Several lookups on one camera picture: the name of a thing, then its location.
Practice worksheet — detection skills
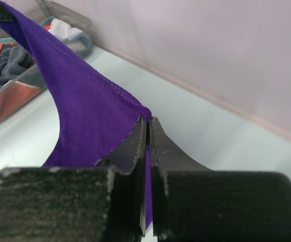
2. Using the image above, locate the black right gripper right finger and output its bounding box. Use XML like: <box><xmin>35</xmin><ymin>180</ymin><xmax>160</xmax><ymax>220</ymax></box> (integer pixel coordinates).
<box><xmin>149</xmin><ymin>117</ymin><xmax>291</xmax><ymax>241</ymax></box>

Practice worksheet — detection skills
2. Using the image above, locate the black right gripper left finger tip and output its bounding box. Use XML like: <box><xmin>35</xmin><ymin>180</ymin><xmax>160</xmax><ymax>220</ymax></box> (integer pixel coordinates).
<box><xmin>0</xmin><ymin>118</ymin><xmax>147</xmax><ymax>241</ymax></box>

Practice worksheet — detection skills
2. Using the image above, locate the purple microfiber towel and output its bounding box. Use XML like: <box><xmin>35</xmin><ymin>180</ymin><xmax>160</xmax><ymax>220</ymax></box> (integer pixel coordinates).
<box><xmin>0</xmin><ymin>4</ymin><xmax>152</xmax><ymax>229</ymax></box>

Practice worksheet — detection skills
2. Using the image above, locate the dark blue-grey towel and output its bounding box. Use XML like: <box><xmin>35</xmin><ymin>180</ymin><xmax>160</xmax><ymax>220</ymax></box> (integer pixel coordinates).
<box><xmin>0</xmin><ymin>45</ymin><xmax>34</xmax><ymax>86</ymax></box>

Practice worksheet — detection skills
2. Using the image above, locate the light blue towel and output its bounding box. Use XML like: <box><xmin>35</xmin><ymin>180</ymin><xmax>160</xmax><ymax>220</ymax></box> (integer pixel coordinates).
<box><xmin>41</xmin><ymin>17</ymin><xmax>92</xmax><ymax>55</ymax></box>

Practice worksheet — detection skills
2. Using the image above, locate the grey plastic bin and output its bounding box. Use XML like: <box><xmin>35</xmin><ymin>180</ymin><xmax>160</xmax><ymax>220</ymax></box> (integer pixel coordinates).
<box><xmin>0</xmin><ymin>1</ymin><xmax>93</xmax><ymax>124</ymax></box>

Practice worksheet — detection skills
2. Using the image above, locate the orange towel with teal trim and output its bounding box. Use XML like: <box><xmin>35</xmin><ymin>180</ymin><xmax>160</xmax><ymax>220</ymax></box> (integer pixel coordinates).
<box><xmin>0</xmin><ymin>38</ymin><xmax>46</xmax><ymax>122</ymax></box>

